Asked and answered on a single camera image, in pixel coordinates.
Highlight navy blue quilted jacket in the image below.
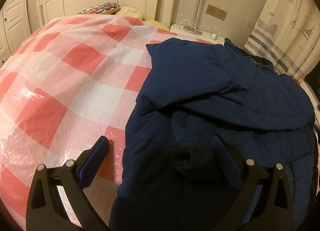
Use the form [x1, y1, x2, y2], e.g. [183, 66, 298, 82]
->
[109, 38, 318, 230]

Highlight red white checkered bed cover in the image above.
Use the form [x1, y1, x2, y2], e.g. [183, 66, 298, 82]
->
[0, 14, 221, 229]

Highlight striped ship print curtain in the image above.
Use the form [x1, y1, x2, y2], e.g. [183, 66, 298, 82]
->
[244, 0, 319, 83]

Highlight white bedside table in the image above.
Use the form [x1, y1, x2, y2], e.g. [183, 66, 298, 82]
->
[170, 24, 225, 45]

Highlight white wardrobe doors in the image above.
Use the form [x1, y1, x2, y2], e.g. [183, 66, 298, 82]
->
[1, 0, 31, 65]

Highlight white desk lamp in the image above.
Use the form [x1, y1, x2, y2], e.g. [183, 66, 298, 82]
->
[182, 0, 203, 35]

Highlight yellow pillow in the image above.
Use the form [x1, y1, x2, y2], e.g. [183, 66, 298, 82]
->
[146, 20, 170, 31]

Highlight colourful patterned pillow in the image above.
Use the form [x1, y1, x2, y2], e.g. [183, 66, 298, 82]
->
[78, 2, 120, 14]

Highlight beige patterned pillow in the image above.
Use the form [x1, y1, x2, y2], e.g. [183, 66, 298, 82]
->
[115, 6, 144, 20]

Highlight white charger with cable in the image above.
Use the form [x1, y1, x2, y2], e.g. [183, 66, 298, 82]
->
[176, 18, 221, 41]

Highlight brass wall socket plate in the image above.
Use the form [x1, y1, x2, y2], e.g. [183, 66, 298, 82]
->
[206, 5, 227, 21]

